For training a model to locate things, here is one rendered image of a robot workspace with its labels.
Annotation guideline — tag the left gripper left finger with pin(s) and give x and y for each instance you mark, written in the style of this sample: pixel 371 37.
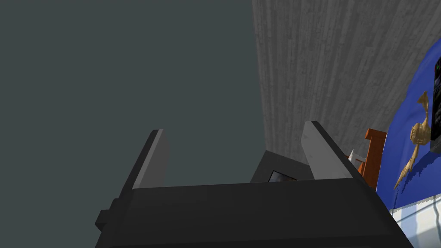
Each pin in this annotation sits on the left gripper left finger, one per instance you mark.
pixel 151 165

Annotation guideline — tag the dark grey box with screen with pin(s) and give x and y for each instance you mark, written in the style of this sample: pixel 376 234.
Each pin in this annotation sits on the dark grey box with screen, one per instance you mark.
pixel 275 165

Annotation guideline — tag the golden statue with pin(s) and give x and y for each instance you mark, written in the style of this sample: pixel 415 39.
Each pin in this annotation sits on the golden statue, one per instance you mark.
pixel 419 133

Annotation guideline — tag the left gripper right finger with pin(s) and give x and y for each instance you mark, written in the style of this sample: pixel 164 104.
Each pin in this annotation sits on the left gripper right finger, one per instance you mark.
pixel 324 158

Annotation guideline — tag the black flat device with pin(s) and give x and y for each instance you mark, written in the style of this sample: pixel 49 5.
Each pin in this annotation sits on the black flat device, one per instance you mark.
pixel 437 110

